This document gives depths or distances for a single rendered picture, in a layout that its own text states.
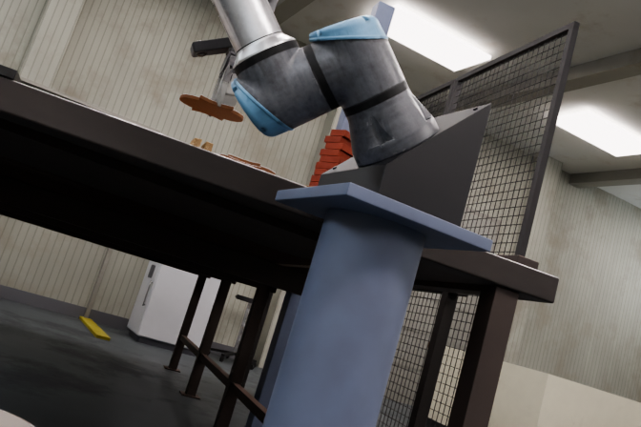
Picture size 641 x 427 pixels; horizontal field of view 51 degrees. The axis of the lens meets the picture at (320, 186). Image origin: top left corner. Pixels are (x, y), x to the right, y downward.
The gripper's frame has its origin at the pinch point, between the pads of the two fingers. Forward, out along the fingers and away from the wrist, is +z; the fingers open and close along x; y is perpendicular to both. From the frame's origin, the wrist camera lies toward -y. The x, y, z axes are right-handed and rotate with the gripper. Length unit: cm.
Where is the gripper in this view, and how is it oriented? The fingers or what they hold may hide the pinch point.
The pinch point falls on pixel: (212, 108)
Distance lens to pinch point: 153.1
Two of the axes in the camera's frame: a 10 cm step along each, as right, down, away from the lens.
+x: -3.3, 0.9, 9.4
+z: -3.0, 9.3, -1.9
